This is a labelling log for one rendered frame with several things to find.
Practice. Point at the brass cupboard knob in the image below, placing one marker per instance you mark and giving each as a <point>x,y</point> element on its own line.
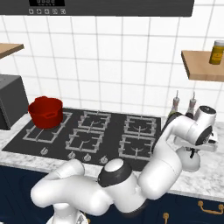
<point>166,216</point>

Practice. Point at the dark grey toaster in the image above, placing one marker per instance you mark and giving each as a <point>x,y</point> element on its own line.
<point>11,100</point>

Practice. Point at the red pot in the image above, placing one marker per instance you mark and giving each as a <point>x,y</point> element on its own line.
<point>46,112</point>

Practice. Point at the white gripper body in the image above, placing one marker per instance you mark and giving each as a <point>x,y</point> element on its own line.
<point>183,141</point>

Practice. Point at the black hob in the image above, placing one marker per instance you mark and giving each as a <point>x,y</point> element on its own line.
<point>87,131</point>

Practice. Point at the yellow jar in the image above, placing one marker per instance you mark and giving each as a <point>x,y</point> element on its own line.
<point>216,54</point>

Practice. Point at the white kettle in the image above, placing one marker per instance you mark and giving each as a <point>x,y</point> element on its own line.
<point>191,162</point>

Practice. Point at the dark grey range hood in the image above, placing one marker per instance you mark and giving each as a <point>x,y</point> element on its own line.
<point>116,7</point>

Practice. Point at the navy cupboard door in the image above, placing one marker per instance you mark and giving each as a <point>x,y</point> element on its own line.
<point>151,214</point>
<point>14,192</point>

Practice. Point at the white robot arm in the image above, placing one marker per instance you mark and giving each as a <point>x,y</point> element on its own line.
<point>159,172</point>

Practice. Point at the silver hob knob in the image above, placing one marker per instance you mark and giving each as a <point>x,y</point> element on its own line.
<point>87,157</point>
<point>71,155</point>
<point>44,151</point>
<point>103,159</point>

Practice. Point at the navy drawer front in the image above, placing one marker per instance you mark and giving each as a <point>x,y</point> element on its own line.
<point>189,211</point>

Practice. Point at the wooden shelf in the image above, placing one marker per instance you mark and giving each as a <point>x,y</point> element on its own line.
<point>8,49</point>
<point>201,68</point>

